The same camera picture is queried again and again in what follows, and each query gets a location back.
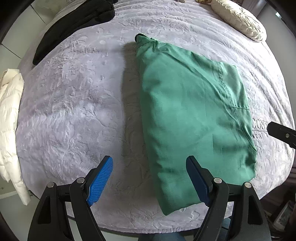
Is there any green garment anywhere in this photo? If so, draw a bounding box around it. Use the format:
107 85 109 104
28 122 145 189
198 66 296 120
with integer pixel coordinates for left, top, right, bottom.
135 34 257 215

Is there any cream round ruffled pillow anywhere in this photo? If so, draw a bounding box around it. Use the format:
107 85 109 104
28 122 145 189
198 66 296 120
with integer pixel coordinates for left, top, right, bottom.
211 1 267 42

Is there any lavender textured bedspread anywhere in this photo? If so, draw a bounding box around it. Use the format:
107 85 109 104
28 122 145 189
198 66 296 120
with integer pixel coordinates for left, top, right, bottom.
16 1 295 233

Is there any white puffer jacket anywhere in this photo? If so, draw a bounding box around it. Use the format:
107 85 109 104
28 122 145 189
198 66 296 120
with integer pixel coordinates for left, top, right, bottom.
1 69 31 205

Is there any beige crumpled blanket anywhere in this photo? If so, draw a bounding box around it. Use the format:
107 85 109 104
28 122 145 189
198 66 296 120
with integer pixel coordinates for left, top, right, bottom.
195 0 213 4

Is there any black garment on bed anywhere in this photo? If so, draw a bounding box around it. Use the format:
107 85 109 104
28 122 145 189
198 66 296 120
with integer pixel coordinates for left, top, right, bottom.
32 0 117 65

